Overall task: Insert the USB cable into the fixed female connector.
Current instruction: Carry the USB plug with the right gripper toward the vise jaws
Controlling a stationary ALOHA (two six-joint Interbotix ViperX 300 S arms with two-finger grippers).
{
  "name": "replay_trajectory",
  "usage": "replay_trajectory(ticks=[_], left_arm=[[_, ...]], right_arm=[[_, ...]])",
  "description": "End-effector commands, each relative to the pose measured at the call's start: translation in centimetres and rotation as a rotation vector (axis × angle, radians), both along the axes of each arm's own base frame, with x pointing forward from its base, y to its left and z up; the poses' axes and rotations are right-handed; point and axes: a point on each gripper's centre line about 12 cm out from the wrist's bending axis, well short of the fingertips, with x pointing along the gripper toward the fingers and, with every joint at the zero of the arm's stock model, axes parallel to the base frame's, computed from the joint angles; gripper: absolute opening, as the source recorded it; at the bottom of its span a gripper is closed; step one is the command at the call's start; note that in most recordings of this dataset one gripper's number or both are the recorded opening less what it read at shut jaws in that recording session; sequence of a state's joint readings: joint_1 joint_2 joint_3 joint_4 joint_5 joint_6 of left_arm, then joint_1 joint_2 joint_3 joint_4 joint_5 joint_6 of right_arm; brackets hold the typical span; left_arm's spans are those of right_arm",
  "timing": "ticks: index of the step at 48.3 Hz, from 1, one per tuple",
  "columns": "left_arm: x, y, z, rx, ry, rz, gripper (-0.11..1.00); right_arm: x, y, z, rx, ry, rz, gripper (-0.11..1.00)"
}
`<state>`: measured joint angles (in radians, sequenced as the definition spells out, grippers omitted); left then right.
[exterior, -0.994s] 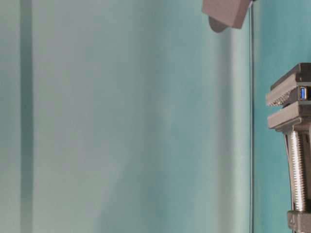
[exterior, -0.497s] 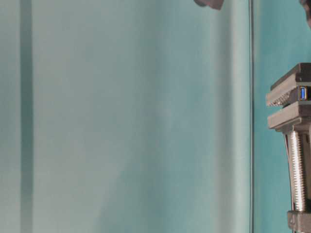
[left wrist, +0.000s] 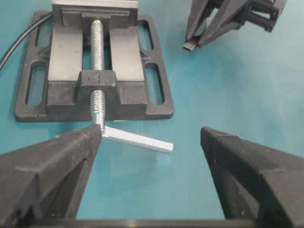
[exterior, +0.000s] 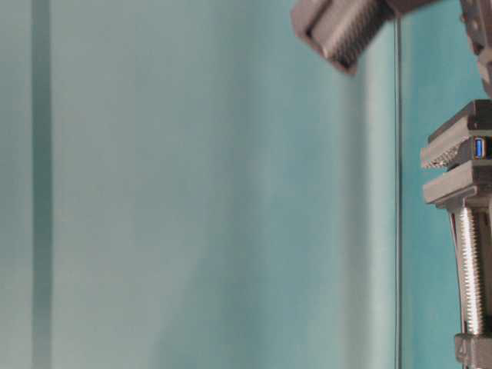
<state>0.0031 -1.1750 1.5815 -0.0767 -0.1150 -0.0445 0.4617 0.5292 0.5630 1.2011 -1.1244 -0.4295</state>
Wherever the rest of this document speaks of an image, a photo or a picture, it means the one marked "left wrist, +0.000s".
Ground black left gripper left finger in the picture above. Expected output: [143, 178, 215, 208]
[0, 125, 102, 221]

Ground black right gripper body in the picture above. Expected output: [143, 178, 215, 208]
[206, 0, 285, 33]

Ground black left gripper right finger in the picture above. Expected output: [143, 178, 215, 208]
[200, 127, 304, 221]

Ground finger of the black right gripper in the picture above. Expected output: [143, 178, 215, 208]
[198, 0, 252, 48]
[185, 0, 213, 42]

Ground black USB cable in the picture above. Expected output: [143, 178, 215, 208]
[0, 11, 53, 69]

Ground black cast iron vise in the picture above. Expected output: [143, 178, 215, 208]
[14, 0, 174, 122]

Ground silver vise screw handle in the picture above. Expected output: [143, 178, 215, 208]
[90, 19, 175, 154]

